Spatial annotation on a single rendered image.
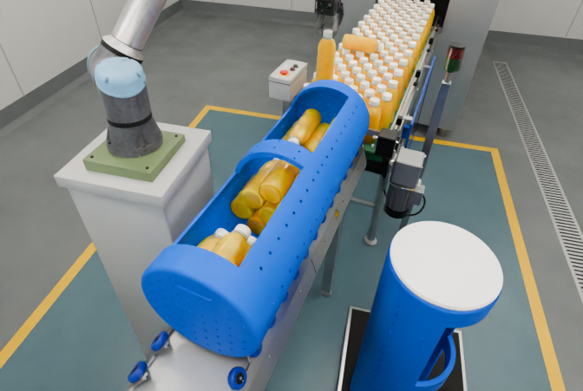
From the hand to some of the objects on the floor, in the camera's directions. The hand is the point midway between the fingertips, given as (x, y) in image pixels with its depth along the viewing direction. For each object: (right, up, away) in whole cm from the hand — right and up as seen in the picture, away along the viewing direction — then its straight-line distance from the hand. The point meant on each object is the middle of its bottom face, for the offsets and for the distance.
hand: (328, 33), depth 144 cm
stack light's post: (+49, -98, +90) cm, 142 cm away
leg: (+5, -117, +66) cm, 134 cm away
